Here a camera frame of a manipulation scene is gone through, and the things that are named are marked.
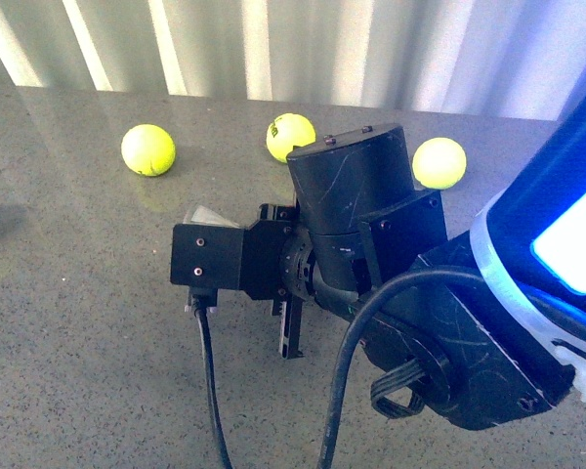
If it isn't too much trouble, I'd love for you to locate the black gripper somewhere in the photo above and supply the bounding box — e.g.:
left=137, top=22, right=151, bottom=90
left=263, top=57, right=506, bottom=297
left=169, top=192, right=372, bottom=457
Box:
left=242, top=203, right=315, bottom=360

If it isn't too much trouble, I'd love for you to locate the black camera cable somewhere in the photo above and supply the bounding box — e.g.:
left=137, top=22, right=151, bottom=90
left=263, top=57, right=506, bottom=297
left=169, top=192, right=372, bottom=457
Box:
left=192, top=305, right=234, bottom=469

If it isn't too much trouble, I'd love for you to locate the grey ribbon cable loop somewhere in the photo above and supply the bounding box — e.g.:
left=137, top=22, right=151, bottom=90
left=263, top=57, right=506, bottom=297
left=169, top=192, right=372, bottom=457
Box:
left=369, top=359, right=427, bottom=419

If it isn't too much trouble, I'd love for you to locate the yellow tennis ball black logo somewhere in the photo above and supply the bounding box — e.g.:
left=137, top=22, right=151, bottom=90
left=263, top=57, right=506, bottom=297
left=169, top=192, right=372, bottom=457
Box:
left=266, top=113, right=316, bottom=163

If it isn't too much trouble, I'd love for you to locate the right yellow tennis ball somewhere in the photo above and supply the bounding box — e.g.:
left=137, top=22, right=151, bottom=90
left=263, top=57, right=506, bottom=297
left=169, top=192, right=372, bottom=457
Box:
left=412, top=137, right=467, bottom=190

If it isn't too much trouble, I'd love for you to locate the plain yellow tennis ball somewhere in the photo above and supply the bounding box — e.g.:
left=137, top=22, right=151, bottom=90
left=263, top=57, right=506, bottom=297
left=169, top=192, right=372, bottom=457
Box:
left=120, top=124, right=176, bottom=177

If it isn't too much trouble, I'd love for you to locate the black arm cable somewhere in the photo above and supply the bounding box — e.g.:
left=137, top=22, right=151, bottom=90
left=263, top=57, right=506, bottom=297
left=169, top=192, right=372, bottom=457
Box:
left=315, top=270, right=489, bottom=469

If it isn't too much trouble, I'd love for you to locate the clear blue Wilson tennis can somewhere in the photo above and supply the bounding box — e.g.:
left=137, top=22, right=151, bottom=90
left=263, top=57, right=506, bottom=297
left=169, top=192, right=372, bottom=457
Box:
left=470, top=96, right=586, bottom=403

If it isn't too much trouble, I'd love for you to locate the black camera box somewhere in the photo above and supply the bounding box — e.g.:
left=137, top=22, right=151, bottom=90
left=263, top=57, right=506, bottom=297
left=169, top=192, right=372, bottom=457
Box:
left=170, top=205, right=244, bottom=313

